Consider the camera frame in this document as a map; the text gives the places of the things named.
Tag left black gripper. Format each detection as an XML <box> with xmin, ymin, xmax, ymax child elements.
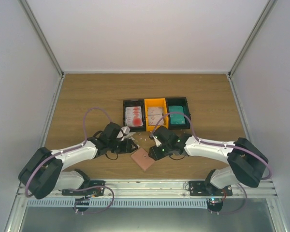
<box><xmin>108</xmin><ymin>138</ymin><xmax>138</xmax><ymax>154</ymax></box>

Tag pink card holder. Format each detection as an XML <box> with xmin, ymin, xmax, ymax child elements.
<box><xmin>131</xmin><ymin>148</ymin><xmax>155</xmax><ymax>172</ymax></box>

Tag red white credit card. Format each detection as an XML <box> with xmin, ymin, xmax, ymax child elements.
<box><xmin>125</xmin><ymin>106</ymin><xmax>143</xmax><ymax>127</ymax></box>

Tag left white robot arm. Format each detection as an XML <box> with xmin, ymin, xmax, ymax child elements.
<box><xmin>18</xmin><ymin>122</ymin><xmax>138</xmax><ymax>200</ymax></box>

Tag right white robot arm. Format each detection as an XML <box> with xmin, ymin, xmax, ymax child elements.
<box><xmin>148</xmin><ymin>126</ymin><xmax>268</xmax><ymax>196</ymax></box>

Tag black left card bin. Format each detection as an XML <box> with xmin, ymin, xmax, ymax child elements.
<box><xmin>123</xmin><ymin>99</ymin><xmax>146</xmax><ymax>132</ymax></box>

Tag black card bin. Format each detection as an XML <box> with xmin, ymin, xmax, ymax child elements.
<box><xmin>123</xmin><ymin>99</ymin><xmax>146</xmax><ymax>132</ymax></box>
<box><xmin>166</xmin><ymin>97</ymin><xmax>191</xmax><ymax>130</ymax></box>

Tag white cards in orange bin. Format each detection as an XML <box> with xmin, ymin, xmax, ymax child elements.
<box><xmin>147</xmin><ymin>107</ymin><xmax>163</xmax><ymax>126</ymax></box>

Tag teal cards stack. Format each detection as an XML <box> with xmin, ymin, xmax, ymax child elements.
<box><xmin>169</xmin><ymin>106</ymin><xmax>185</xmax><ymax>125</ymax></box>

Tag orange middle card bin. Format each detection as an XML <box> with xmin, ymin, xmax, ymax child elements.
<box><xmin>144</xmin><ymin>98</ymin><xmax>168</xmax><ymax>131</ymax></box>

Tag black right card bin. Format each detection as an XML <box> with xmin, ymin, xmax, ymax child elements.
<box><xmin>166</xmin><ymin>97</ymin><xmax>191</xmax><ymax>130</ymax></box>

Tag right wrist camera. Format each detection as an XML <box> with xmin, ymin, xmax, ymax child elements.
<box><xmin>149</xmin><ymin>135</ymin><xmax>161</xmax><ymax>147</ymax></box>

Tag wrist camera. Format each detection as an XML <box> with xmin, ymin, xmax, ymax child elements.
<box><xmin>117</xmin><ymin>126</ymin><xmax>131</xmax><ymax>140</ymax></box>
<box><xmin>149</xmin><ymin>135</ymin><xmax>161</xmax><ymax>147</ymax></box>

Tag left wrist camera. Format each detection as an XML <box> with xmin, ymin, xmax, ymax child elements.
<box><xmin>117</xmin><ymin>126</ymin><xmax>131</xmax><ymax>140</ymax></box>

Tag aluminium front rail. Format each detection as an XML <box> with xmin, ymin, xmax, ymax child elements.
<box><xmin>17</xmin><ymin>177</ymin><xmax>278</xmax><ymax>198</ymax></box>

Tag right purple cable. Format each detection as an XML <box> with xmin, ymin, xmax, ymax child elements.
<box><xmin>150</xmin><ymin>112</ymin><xmax>273</xmax><ymax>180</ymax></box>

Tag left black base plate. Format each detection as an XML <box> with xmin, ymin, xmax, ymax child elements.
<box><xmin>59</xmin><ymin>180</ymin><xmax>105</xmax><ymax>213</ymax></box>

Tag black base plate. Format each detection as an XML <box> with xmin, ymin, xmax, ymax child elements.
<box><xmin>59</xmin><ymin>180</ymin><xmax>105</xmax><ymax>213</ymax></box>
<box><xmin>185</xmin><ymin>180</ymin><xmax>233</xmax><ymax>213</ymax></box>

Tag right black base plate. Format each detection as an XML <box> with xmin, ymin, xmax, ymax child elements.
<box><xmin>185</xmin><ymin>180</ymin><xmax>233</xmax><ymax>213</ymax></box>

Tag grey slotted cable duct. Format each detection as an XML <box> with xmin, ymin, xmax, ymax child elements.
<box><xmin>27</xmin><ymin>198</ymin><xmax>207</xmax><ymax>209</ymax></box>

